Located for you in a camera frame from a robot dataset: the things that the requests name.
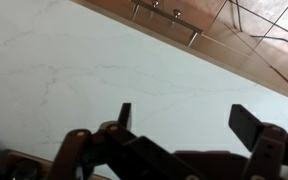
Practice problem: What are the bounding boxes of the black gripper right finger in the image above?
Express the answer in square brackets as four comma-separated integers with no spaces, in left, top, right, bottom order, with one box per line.
[228,103,288,180]

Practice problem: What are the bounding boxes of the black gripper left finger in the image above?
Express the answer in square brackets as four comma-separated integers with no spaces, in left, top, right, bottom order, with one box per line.
[47,102,198,180]

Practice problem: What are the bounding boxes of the thin black cable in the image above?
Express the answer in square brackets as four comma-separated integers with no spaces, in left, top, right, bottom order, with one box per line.
[249,34,288,53]

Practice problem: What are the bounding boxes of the wooden sauce tray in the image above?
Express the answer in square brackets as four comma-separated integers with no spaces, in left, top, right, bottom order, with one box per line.
[0,149,57,180]

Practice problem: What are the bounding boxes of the metal drawer bar handle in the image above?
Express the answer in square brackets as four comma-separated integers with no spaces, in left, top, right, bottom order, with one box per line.
[131,0,204,47]

